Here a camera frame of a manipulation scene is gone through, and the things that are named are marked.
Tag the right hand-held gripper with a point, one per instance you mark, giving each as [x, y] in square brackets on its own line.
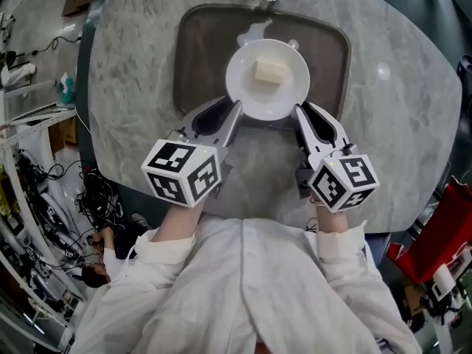
[350, 175]

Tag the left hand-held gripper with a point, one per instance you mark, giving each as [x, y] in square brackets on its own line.
[169, 157]

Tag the white round plate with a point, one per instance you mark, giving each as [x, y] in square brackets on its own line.
[239, 79]

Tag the pale yellow food block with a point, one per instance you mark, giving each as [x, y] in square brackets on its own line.
[270, 72]

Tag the person's left forearm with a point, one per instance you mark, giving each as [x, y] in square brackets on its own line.
[177, 223]

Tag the person's right forearm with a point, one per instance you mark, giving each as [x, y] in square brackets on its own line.
[333, 221]

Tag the grey rounded serving tray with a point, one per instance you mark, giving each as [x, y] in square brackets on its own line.
[199, 57]

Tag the pile of black devices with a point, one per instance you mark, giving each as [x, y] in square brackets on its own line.
[96, 194]

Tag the red cloth covered stand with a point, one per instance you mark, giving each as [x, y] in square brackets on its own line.
[435, 227]

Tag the brown cardboard box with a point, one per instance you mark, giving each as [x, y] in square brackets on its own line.
[64, 135]

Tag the teal plastic bag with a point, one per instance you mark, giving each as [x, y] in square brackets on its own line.
[66, 89]

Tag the person's white coat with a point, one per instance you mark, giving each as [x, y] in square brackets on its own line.
[250, 293]

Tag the white metal shelf rack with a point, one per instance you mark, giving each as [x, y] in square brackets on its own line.
[29, 122]

